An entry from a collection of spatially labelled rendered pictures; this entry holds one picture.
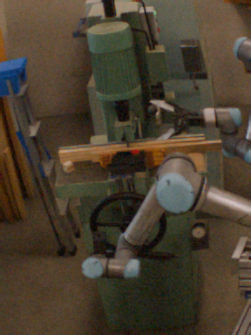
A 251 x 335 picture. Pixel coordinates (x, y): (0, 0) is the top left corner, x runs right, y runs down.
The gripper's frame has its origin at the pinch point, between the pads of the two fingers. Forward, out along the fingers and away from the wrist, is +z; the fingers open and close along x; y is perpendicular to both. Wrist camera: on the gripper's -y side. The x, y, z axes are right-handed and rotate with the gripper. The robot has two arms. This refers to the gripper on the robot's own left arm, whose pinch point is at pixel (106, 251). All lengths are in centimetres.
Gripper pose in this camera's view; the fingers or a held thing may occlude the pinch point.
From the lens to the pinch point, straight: 275.5
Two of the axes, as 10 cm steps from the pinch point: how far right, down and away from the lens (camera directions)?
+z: 1.3, -0.2, 9.9
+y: 0.9, 10.0, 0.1
